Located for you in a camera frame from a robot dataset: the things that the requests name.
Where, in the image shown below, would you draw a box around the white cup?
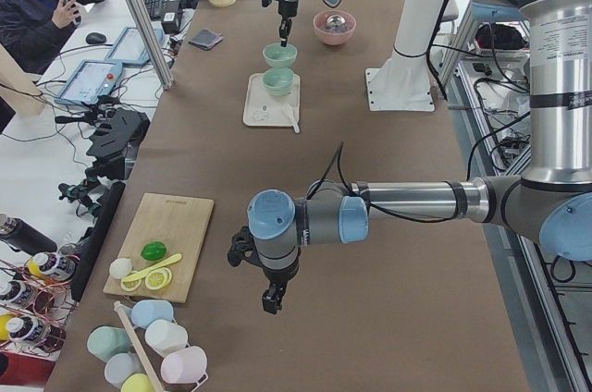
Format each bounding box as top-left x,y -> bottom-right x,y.
144,319 -> 189,357

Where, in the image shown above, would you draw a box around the teach pendant near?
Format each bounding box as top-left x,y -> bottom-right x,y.
54,59 -> 123,105

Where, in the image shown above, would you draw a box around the cream serving tray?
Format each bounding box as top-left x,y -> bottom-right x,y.
242,73 -> 301,128

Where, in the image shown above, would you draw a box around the wooden cutting board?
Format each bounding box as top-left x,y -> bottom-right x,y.
109,193 -> 214,303

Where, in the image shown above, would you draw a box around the blue cup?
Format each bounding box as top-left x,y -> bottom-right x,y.
130,300 -> 174,328

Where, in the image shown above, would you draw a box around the metal scoop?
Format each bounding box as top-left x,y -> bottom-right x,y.
324,14 -> 352,34

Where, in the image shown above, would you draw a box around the pink cup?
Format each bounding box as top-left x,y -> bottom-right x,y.
160,346 -> 208,385

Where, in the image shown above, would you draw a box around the green bowl on tray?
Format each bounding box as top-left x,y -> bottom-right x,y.
262,67 -> 295,97

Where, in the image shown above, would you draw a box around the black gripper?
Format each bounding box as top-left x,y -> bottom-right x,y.
262,266 -> 296,314
278,0 -> 299,47

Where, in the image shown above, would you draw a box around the person in dark jacket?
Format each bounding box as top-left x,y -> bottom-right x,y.
1,0 -> 104,75

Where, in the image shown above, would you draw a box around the white garlic bulb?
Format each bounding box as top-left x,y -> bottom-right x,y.
109,258 -> 133,279

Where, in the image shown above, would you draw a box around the green lime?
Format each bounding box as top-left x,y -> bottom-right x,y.
141,241 -> 167,261

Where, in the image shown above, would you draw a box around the white ceramic spoon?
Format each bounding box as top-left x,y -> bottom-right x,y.
282,104 -> 300,133

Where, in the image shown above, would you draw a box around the white camera pillar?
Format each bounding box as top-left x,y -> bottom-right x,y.
366,0 -> 448,112

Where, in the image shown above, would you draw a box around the grey folded cloth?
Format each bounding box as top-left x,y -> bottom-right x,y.
189,28 -> 224,51

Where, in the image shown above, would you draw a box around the yellow plastic knife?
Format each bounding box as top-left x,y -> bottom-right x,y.
121,253 -> 182,282

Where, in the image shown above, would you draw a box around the teach pendant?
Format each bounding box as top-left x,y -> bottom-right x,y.
54,59 -> 123,105
105,26 -> 150,67

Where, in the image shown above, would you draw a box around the teach pendant far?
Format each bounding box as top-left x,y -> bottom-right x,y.
105,26 -> 150,67

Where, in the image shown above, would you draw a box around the yellow cup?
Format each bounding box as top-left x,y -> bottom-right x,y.
120,373 -> 154,392

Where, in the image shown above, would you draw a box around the lemon slices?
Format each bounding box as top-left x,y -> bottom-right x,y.
120,268 -> 173,292

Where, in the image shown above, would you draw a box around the green bowl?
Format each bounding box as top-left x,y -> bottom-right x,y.
263,43 -> 298,67
262,67 -> 295,97

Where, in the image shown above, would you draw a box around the mint green cup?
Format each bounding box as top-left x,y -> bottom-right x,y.
87,326 -> 131,362

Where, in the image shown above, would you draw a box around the pink bowl with ice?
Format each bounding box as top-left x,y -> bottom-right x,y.
313,9 -> 356,46

